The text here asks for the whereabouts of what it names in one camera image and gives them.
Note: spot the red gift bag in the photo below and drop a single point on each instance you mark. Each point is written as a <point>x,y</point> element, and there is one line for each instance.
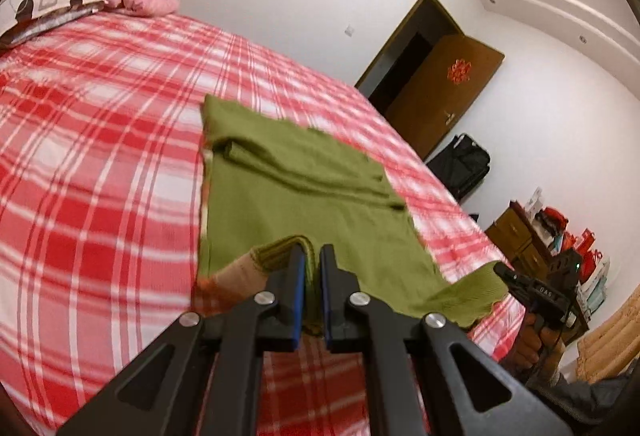
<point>580,246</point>

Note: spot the red paper door decoration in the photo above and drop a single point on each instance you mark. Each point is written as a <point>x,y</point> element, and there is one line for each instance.
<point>459,71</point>

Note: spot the brown wooden door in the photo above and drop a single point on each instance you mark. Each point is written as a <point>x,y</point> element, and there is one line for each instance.
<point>440,86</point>

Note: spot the grey patterned pillow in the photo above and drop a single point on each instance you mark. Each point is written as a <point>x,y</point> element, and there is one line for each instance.
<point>45,1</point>

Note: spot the black suitcase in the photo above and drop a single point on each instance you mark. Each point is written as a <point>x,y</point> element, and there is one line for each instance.
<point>460,166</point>

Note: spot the red hat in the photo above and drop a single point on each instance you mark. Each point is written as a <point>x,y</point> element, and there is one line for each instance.
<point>555,218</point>

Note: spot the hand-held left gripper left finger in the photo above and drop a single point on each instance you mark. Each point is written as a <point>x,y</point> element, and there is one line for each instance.
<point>298,296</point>

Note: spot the pale blue bag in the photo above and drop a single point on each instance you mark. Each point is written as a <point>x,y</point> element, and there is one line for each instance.
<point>597,288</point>

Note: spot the white wall switch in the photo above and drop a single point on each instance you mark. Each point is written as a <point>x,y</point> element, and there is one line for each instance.
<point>350,31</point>

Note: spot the green knit sweater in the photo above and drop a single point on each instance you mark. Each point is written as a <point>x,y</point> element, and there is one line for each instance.
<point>300,196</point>

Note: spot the dark bag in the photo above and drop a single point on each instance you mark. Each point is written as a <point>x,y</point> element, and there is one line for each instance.
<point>472,216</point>

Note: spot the red plaid bed sheet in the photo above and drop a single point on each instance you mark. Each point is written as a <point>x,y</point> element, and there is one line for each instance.
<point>100,166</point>

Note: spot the person's right hand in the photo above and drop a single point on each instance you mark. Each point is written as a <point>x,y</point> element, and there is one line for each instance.
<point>530,341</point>

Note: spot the brown wooden cabinet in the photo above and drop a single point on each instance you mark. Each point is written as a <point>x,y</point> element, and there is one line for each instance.
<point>510,228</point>

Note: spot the person's right forearm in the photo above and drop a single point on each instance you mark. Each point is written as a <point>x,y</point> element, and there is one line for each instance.
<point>590,391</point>

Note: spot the beige patterned curtain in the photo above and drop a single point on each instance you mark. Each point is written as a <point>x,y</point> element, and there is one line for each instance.
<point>610,336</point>

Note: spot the brown door frame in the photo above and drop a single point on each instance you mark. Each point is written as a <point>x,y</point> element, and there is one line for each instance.
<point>395,36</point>

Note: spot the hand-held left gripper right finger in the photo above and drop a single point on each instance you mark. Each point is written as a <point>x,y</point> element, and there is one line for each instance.
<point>327,296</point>

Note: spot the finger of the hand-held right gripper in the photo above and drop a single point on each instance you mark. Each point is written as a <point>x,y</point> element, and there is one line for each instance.
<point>507,273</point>

